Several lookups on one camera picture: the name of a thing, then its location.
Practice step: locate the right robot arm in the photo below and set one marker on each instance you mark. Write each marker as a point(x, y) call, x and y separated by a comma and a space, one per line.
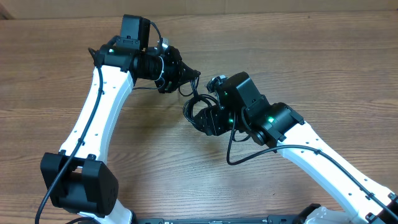
point(238, 106)

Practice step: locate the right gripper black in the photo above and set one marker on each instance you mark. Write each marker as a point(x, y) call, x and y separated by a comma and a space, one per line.
point(212, 119)

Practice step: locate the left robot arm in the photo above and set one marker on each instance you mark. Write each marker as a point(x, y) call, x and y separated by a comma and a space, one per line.
point(77, 177)

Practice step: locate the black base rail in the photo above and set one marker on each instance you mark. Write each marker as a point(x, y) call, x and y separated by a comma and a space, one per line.
point(270, 219)

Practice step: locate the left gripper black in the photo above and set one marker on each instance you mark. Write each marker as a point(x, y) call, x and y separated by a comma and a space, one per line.
point(178, 75)

